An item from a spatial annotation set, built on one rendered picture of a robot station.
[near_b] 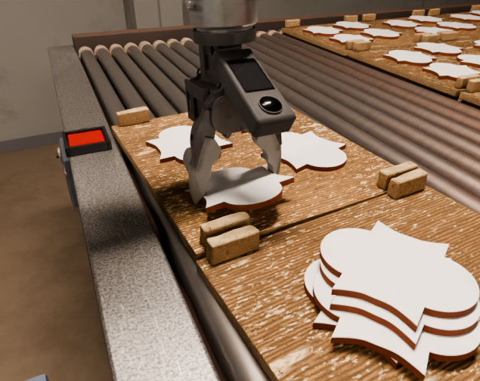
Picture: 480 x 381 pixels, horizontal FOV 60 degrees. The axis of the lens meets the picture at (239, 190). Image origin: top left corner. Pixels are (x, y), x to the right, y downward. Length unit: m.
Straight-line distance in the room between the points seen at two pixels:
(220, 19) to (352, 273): 0.28
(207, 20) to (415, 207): 0.34
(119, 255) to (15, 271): 1.57
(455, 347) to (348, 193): 0.26
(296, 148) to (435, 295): 0.35
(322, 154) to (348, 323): 0.34
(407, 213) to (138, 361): 0.36
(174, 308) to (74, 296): 1.42
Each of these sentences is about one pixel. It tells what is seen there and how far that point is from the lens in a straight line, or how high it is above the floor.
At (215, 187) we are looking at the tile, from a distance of 0.54.
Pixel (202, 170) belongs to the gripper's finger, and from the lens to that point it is 0.50.
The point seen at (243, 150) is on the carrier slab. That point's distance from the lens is 0.68.
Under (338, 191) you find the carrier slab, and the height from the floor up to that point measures 0.94.
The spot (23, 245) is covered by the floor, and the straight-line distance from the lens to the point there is 2.20.
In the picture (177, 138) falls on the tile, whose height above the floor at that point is 0.94.
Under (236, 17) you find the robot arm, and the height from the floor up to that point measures 1.16.
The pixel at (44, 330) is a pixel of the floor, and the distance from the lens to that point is 1.76.
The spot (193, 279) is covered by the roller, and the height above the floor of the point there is 0.92.
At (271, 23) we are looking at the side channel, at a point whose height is 0.94.
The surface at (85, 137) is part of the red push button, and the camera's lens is 0.79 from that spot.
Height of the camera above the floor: 1.23
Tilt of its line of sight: 32 degrees down
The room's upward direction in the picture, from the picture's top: straight up
